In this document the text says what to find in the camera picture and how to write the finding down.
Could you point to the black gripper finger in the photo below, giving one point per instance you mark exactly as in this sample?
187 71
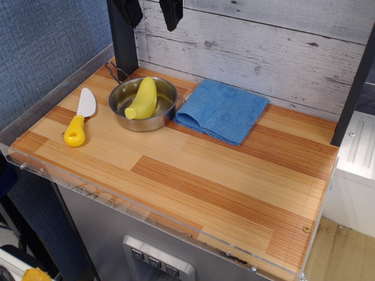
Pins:
130 11
172 12

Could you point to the yellow toy banana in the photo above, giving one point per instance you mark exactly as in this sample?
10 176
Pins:
144 103

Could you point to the stainless steel pot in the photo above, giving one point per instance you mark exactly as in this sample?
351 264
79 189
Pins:
123 95

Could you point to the blue folded cloth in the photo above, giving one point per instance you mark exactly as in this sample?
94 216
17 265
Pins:
221 111

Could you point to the silver toy appliance front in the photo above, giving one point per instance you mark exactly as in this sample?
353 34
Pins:
122 247

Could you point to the grey button control panel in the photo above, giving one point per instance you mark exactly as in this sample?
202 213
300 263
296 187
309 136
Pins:
146 262

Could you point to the white side cabinet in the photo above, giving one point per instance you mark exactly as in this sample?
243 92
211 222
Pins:
350 198

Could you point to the clear acrylic edge guard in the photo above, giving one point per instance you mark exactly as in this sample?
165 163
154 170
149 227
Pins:
257 207

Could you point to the yellow crumpled object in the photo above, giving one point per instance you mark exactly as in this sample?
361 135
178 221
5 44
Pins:
35 274

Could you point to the black vertical post left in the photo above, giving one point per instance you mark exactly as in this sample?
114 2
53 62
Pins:
122 37

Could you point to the black vertical post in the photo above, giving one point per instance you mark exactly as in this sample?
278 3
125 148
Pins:
122 37
355 91

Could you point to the yellow handled toy knife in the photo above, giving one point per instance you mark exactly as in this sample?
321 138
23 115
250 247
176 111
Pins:
75 135

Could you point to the black vertical post right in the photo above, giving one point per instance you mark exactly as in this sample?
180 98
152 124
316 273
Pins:
355 91

